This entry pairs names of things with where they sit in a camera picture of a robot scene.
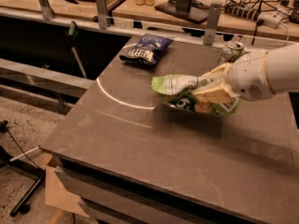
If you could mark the black power strip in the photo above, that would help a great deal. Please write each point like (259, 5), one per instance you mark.
(246, 13)

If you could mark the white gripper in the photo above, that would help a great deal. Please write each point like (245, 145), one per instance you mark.
(249, 75)

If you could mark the metal bracket left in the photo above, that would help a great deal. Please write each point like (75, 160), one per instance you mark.
(46, 10)

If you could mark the green rice chip bag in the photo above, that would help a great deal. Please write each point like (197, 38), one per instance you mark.
(177, 91)

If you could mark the metal bracket middle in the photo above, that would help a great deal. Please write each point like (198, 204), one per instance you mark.
(103, 21)

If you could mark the metal rail beam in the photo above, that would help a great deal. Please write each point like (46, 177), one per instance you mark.
(44, 78)

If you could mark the blue chip bag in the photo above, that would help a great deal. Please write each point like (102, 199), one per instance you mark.
(148, 50)

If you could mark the metal bracket right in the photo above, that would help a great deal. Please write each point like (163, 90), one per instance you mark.
(212, 23)

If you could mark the metal bracket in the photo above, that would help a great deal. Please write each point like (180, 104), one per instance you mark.
(103, 21)
(46, 10)
(212, 23)

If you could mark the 7up soda can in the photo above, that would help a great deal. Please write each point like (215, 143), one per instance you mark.
(231, 51)

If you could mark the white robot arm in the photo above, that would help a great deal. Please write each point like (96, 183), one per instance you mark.
(283, 70)

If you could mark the white power adapter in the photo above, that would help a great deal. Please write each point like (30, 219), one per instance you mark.
(272, 20)

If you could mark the black monitor stand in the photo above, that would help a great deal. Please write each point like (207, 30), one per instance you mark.
(183, 9)

